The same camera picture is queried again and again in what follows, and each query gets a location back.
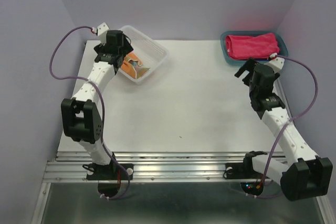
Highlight pink towel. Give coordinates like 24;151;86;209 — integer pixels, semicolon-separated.
224;33;280;60

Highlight orange patterned towel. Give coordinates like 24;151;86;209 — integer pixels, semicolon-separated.
121;52;150;79

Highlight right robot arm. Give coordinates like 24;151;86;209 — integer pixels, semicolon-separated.
235;54;333;201

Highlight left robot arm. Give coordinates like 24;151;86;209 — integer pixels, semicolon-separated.
61;30;133;179

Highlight white plastic mesh basket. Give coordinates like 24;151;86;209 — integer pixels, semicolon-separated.
119;25;169;84

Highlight teal translucent plastic bin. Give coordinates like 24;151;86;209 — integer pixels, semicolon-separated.
220;30;288;66

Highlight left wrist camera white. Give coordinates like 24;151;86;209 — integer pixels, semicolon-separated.
91;23;110;45

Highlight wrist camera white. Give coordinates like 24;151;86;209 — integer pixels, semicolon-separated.
266;53;285;73
91;23;110;45

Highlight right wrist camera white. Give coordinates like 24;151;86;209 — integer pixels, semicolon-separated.
266;53;285;73

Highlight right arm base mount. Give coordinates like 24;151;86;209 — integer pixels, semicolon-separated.
223;151;268;182

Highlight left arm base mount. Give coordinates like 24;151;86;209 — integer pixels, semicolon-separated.
82;161;128;180

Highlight aluminium mounting rail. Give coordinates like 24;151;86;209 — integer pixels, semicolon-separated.
43;151;245;183

